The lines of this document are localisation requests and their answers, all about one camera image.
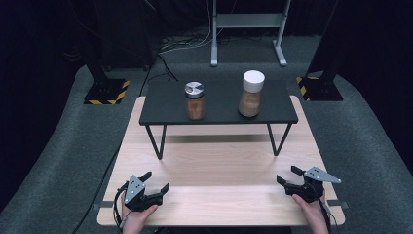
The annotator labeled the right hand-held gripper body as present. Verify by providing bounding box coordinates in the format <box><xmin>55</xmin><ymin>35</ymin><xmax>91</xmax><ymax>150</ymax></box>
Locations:
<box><xmin>283</xmin><ymin>166</ymin><xmax>343</xmax><ymax>204</ymax></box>

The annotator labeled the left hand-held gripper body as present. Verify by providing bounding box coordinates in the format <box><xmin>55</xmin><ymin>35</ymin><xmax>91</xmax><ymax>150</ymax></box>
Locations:
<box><xmin>123</xmin><ymin>175</ymin><xmax>164</xmax><ymax>213</ymax></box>

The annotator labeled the spice jar with white lid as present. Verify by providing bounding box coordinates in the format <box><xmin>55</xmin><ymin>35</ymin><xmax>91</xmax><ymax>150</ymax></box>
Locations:
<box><xmin>238</xmin><ymin>69</ymin><xmax>266</xmax><ymax>118</ymax></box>

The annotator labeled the spice jar with silver lid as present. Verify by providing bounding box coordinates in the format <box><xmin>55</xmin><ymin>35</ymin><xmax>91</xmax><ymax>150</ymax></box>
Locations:
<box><xmin>184</xmin><ymin>81</ymin><xmax>207</xmax><ymax>121</ymax></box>

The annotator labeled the black shelf with wire legs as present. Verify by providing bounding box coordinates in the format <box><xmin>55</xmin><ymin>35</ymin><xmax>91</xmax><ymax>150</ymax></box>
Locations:
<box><xmin>138</xmin><ymin>79</ymin><xmax>299</xmax><ymax>161</ymax></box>

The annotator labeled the person's left hand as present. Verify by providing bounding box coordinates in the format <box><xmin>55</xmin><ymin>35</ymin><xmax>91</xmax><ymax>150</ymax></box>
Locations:
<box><xmin>120</xmin><ymin>194</ymin><xmax>160</xmax><ymax>234</ymax></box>

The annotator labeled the person's right hand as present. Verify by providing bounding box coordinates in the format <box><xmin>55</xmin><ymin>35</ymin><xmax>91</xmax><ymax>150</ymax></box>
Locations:
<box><xmin>291</xmin><ymin>190</ymin><xmax>330</xmax><ymax>234</ymax></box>

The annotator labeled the grey tape strip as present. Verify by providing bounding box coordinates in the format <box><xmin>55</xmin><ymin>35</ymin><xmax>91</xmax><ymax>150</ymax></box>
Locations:
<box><xmin>92</xmin><ymin>200</ymin><xmax>115</xmax><ymax>211</ymax></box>
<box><xmin>326</xmin><ymin>200</ymin><xmax>351</xmax><ymax>210</ymax></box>

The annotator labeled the black stand with striped base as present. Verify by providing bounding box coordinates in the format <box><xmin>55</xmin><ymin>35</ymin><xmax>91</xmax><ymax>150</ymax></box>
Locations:
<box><xmin>83</xmin><ymin>58</ymin><xmax>131</xmax><ymax>105</ymax></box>
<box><xmin>295</xmin><ymin>0</ymin><xmax>344</xmax><ymax>102</ymax></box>

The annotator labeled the grey metal stand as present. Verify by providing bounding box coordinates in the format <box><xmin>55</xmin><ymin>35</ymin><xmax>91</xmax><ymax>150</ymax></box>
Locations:
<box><xmin>209</xmin><ymin>0</ymin><xmax>291</xmax><ymax>68</ymax></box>

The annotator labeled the left hand-held gripper cable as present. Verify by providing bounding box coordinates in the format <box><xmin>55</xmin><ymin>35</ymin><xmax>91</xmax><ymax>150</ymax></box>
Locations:
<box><xmin>112</xmin><ymin>180</ymin><xmax>131</xmax><ymax>234</ymax></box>

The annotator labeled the hand-held gripper cable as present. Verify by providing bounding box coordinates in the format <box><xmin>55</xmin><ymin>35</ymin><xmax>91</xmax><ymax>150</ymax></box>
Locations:
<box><xmin>319</xmin><ymin>197</ymin><xmax>341</xmax><ymax>234</ymax></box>
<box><xmin>112</xmin><ymin>180</ymin><xmax>131</xmax><ymax>234</ymax></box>

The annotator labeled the right hand-held gripper cable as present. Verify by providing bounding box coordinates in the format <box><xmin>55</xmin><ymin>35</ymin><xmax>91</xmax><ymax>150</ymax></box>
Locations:
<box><xmin>319</xmin><ymin>197</ymin><xmax>341</xmax><ymax>234</ymax></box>

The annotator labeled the short black floor cable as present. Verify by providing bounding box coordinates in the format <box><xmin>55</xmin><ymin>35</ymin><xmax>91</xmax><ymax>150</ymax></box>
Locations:
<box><xmin>157</xmin><ymin>53</ymin><xmax>179</xmax><ymax>83</ymax></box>

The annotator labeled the tangle of floor cables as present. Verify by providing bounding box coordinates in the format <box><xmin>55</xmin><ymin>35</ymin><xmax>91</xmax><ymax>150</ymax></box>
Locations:
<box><xmin>159</xmin><ymin>28</ymin><xmax>225</xmax><ymax>55</ymax></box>

